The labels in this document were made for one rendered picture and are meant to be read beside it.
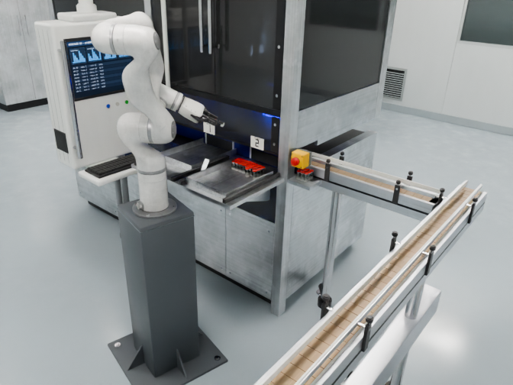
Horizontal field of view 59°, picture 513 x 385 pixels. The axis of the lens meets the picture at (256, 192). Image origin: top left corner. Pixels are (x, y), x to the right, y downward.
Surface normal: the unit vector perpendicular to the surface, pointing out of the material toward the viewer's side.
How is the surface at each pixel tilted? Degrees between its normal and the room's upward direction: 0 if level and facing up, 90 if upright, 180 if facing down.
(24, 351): 0
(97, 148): 90
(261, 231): 90
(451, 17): 90
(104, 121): 90
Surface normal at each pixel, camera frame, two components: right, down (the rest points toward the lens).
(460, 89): -0.63, 0.33
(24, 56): 0.77, 0.30
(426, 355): 0.03, -0.90
